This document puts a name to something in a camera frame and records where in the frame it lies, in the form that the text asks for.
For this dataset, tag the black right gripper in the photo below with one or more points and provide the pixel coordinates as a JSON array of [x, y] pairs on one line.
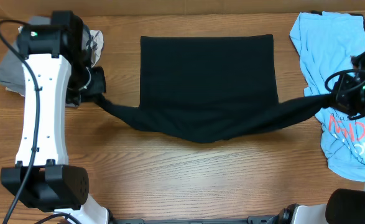
[[338, 98]]

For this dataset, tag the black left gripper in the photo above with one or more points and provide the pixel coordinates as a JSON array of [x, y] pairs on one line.
[[98, 74]]

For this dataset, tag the black t-shirt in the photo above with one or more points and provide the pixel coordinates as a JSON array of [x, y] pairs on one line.
[[206, 89]]

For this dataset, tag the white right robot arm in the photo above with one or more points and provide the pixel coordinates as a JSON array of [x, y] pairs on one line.
[[344, 205]]

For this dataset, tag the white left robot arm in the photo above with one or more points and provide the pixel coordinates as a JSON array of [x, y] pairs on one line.
[[42, 176]]

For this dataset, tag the light blue printed t-shirt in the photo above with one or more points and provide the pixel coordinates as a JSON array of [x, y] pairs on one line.
[[325, 42]]

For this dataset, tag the folded grey shorts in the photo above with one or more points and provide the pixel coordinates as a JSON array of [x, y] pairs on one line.
[[52, 54]]

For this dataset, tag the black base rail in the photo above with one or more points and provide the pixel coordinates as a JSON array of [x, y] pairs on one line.
[[249, 220]]

